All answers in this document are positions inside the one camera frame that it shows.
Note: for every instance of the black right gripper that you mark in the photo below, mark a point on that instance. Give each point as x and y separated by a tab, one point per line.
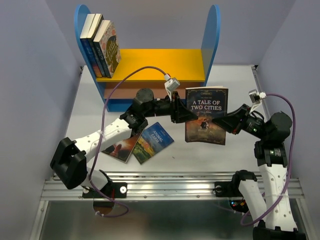
235	121

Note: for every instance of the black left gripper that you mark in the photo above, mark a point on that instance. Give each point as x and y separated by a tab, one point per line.
179	112

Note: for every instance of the A Tale of Two Cities book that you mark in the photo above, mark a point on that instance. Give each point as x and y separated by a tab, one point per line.
207	103

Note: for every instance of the Animal Farm book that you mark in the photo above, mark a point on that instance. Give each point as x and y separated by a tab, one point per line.
153	140

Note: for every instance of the Three Days to See book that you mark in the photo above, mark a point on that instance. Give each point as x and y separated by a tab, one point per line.
122	150

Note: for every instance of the Little Women book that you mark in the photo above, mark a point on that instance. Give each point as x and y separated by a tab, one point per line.
108	41

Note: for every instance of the Nineteen Eighty-Four book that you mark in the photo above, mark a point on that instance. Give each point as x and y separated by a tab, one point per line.
97	49

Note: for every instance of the Jane Eyre book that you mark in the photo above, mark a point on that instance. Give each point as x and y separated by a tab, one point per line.
88	48

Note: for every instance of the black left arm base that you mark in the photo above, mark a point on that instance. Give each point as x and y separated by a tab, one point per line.
114	190

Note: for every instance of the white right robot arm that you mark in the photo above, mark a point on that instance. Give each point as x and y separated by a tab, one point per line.
271	212

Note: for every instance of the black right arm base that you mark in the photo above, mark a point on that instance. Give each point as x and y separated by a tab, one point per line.
224	189

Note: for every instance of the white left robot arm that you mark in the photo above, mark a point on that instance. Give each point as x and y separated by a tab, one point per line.
70	158

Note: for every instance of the blue and yellow bookshelf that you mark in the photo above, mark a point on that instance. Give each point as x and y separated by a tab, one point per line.
191	66

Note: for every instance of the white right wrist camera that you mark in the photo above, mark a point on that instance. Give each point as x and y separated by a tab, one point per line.
256	98

